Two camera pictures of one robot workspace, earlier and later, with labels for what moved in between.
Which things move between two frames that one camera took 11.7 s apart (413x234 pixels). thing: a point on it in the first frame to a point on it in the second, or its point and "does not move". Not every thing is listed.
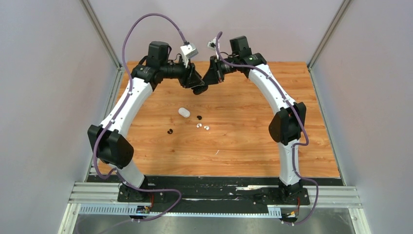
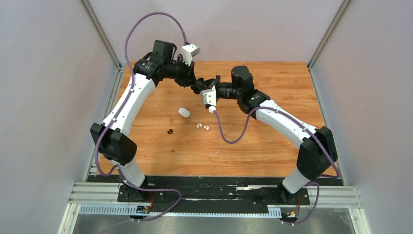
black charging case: [199, 89] does not move
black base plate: [213, 194] does not move
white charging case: [183, 112] does not move
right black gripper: [215, 74] to [210, 83]
